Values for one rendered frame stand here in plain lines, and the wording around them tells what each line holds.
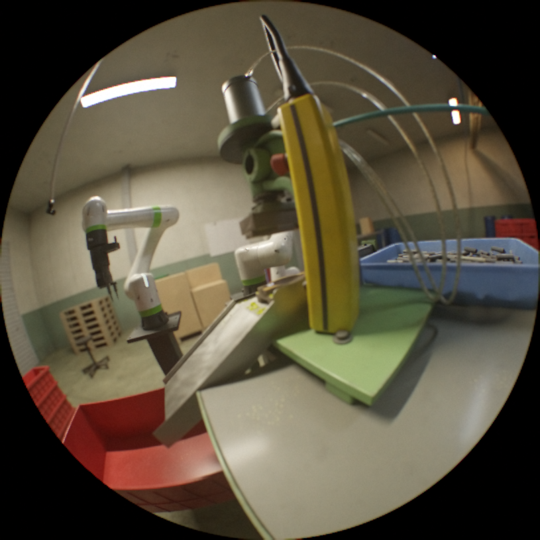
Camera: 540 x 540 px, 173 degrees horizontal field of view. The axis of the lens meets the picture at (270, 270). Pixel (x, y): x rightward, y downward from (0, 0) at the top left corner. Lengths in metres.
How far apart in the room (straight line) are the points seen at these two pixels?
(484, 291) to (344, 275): 0.34
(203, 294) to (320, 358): 2.63
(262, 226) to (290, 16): 3.21
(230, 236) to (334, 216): 4.86
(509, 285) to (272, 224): 0.56
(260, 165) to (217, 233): 4.58
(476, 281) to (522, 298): 0.14
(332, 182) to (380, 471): 0.31
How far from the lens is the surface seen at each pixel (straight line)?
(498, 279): 0.46
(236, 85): 0.68
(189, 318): 2.86
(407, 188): 8.81
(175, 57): 3.40
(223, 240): 4.98
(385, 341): 0.26
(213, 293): 2.84
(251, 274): 0.85
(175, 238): 4.86
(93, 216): 0.75
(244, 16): 3.20
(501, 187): 8.80
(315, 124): 0.27
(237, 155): 0.58
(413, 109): 0.32
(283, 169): 0.30
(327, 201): 0.23
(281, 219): 0.44
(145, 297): 0.85
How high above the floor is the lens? 1.15
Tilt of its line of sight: 8 degrees down
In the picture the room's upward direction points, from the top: 13 degrees counter-clockwise
